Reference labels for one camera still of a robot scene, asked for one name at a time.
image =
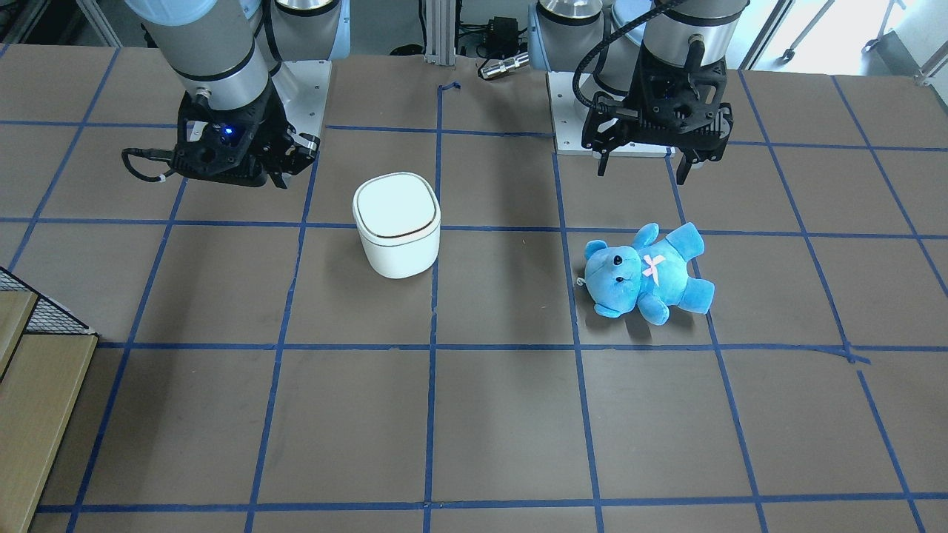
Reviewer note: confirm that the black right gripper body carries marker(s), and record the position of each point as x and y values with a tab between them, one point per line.
275	127

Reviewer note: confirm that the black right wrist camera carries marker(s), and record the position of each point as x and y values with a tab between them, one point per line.
215	145

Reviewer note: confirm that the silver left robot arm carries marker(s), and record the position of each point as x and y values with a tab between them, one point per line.
590	46

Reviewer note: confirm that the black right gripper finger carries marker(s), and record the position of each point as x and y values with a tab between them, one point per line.
306	149
280	178

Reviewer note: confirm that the aluminium frame post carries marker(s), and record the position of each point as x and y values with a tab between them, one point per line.
441	31

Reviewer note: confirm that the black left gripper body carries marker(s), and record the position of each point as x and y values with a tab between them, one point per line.
601	130

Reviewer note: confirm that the wooden shelf with wire mesh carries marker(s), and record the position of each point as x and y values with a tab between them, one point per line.
46	352

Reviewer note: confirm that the blue teddy bear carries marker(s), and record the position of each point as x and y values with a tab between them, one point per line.
650	274

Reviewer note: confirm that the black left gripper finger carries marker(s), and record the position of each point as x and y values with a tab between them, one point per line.
602	156
687	161

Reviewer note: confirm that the white trash can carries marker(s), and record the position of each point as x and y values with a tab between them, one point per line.
399	223

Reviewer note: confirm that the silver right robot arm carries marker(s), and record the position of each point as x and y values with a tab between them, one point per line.
255	75

